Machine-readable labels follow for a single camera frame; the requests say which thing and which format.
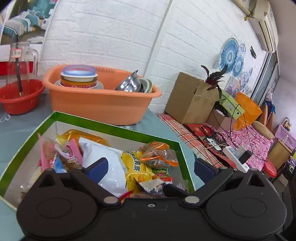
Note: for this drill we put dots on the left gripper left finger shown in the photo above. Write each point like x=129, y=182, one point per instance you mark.
x=88, y=178

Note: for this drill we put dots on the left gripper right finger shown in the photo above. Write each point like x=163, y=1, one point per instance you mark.
x=212, y=183

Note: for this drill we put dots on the white snack bag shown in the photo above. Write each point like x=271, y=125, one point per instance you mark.
x=114, y=181

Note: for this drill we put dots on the pink nut snack bag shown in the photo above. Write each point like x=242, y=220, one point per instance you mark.
x=60, y=157

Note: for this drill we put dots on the yellow egg cake bag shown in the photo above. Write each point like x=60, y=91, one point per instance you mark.
x=136, y=171

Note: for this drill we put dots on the orange clear snack packet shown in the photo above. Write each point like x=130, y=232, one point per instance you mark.
x=158, y=155

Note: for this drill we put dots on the plaid blanket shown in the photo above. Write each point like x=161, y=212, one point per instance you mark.
x=190, y=140

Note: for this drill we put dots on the white power strip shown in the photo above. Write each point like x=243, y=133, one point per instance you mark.
x=230, y=154

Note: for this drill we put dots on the green cardboard box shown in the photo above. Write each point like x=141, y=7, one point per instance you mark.
x=19, y=171

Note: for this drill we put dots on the orange jelly snack packet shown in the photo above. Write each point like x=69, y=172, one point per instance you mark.
x=76, y=135

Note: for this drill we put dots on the light green small box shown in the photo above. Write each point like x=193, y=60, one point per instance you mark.
x=232, y=107

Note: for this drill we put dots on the orange plastic basin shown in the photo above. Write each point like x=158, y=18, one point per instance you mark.
x=106, y=105

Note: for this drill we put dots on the orange plastic bag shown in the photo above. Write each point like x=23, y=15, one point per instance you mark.
x=251, y=111

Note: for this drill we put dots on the brown cardboard box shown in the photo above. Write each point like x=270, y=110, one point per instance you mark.
x=191, y=100

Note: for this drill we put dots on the dark purple plant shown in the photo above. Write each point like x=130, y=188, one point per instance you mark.
x=214, y=78

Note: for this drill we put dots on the lidded container blue lid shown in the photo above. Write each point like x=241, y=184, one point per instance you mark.
x=79, y=76

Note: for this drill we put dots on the steel bowl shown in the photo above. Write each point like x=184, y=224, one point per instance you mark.
x=131, y=84

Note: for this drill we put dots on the red plastic basket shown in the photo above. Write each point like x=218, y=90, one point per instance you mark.
x=15, y=103

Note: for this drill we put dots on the blue round wall decoration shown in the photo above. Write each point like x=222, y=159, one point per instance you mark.
x=229, y=55

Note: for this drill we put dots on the wall air conditioner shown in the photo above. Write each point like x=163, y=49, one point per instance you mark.
x=263, y=22

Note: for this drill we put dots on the red fu wall calendar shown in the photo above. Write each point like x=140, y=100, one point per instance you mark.
x=25, y=21

